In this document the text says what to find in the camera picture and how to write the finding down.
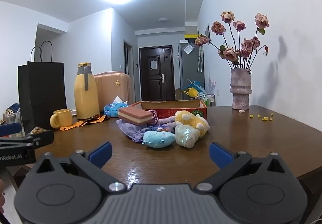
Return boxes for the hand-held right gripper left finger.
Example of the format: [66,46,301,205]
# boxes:
[30,141,127,193]

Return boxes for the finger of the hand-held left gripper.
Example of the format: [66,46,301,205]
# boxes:
[0,123,22,137]
[25,130,54,149]

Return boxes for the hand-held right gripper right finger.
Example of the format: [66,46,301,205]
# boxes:
[194,142,290,193]

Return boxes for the white plush toy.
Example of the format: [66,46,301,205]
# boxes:
[174,124,200,148]

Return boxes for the yellow plush toy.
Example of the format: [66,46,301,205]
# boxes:
[175,110,210,138]

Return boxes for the layered cake plush toy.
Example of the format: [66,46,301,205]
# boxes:
[118,106,154,126]

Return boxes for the light blue plush toy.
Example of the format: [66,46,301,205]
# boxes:
[141,130,176,149]

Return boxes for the red cardboard box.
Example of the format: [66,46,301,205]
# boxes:
[129,99,208,120]

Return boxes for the woven basket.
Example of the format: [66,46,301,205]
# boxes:
[4,103,21,124]

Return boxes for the yellow mug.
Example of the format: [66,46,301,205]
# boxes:
[50,109,73,129]

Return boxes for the purple knit cloth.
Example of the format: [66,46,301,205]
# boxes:
[116,118,151,142]

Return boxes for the black paper bag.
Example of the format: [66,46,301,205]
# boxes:
[18,40,67,132]

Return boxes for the blue tissue pack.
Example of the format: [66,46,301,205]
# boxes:
[104,96,130,117]

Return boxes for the scattered yellow flower bits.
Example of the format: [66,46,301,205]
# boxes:
[249,113,275,121]

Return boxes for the storage cart with bottles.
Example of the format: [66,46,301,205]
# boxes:
[199,92,215,107]

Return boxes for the yellow thermos jug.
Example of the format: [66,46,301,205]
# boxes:
[74,62,100,120]

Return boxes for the blue carton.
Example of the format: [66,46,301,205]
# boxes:
[155,125,176,134]

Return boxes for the pink satin headband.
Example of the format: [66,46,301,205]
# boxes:
[148,109,158,124]

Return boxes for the peach suitcase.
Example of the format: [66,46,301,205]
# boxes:
[94,72,133,112]

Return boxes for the yellow watering can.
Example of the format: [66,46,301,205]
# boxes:
[182,88,199,99]

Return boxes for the pink ceramic vase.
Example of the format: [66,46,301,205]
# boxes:
[230,68,252,110]

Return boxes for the blue plastic item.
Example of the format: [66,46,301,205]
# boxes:
[186,79,205,94]

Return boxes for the grey refrigerator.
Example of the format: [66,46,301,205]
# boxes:
[178,41,205,101]

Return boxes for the dark brown entrance door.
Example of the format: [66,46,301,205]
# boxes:
[139,46,175,102]

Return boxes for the dried roses bouquet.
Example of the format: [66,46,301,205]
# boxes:
[194,11,269,70]

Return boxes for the orange strap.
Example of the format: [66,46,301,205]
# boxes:
[60,115,110,131]

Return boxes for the interior doorway frame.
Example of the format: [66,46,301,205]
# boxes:
[123,40,134,76]

